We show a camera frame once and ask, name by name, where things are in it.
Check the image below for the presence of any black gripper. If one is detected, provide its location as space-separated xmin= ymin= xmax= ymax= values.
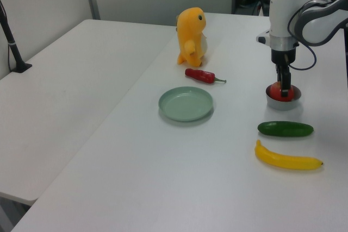
xmin=271 ymin=48 xmax=297 ymax=98

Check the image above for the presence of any red apple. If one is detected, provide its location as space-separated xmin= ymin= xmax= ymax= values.
xmin=269 ymin=80 xmax=295 ymax=103

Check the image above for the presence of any small grey round bowl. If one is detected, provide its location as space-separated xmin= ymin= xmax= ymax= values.
xmin=265 ymin=84 xmax=302 ymax=111

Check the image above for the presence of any green cucumber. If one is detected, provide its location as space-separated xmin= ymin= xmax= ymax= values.
xmin=257 ymin=121 xmax=315 ymax=137

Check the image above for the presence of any red chili pepper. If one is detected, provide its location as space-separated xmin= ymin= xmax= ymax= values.
xmin=184 ymin=68 xmax=227 ymax=85

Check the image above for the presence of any yellow banana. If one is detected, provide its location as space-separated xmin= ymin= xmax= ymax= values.
xmin=254 ymin=139 xmax=325 ymax=171

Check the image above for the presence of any pale green round plate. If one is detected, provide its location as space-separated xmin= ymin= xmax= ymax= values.
xmin=158 ymin=86 xmax=214 ymax=122

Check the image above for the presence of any orange plush dinosaur toy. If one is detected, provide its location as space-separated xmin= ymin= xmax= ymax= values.
xmin=175 ymin=7 xmax=209 ymax=67

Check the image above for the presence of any black pole with clamp base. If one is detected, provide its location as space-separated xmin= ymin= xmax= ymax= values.
xmin=0 ymin=0 xmax=33 ymax=73

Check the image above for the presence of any dark cable on robot arm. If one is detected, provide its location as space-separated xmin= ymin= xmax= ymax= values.
xmin=287 ymin=0 xmax=333 ymax=71

